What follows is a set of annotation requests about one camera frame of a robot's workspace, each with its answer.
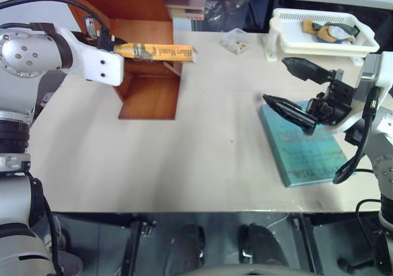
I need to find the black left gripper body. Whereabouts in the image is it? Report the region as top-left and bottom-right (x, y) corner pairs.
(91, 29), (118, 52)

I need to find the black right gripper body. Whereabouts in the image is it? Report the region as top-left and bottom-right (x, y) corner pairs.
(306, 69), (354, 127)

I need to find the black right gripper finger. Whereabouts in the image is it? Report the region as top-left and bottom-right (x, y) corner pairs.
(262, 93), (317, 136)
(281, 57), (335, 85)

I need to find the yellow paperback book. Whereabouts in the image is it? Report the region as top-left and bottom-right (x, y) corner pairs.
(114, 42), (199, 65)

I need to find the wooden bookshelf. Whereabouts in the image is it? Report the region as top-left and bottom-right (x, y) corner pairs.
(55, 0), (206, 121)

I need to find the teal hardcover book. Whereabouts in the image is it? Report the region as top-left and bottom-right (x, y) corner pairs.
(260, 101), (357, 189)

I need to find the mauve book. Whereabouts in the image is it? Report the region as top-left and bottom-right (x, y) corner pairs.
(161, 0), (206, 9)

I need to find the white plastic basket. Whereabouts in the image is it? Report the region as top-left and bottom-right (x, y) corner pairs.
(263, 7), (381, 66)

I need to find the yellow cloth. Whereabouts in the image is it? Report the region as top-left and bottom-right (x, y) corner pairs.
(302, 18), (336, 44)

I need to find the white cloth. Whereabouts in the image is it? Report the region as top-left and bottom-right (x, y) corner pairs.
(324, 25), (351, 41)

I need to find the grey green cloth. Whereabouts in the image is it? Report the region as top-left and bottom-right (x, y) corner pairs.
(312, 22), (360, 39)

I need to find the small clear plastic box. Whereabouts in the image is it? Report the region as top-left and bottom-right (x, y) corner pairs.
(219, 28), (251, 56)

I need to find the metal shelf bracket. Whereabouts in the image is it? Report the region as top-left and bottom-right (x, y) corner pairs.
(82, 15), (96, 39)

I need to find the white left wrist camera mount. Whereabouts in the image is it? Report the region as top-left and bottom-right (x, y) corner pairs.
(50, 26), (125, 87)

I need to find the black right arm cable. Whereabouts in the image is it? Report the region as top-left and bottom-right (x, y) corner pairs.
(332, 85), (381, 185)

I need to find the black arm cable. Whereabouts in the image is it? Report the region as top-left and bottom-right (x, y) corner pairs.
(0, 0), (111, 41)
(332, 85), (381, 185)

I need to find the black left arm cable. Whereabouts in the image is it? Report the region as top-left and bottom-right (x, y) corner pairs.
(0, 0), (111, 41)

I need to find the thin white cable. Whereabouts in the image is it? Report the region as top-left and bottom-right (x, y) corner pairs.
(266, 212), (290, 229)

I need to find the black table frame leg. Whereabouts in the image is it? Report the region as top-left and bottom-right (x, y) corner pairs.
(122, 213), (157, 276)

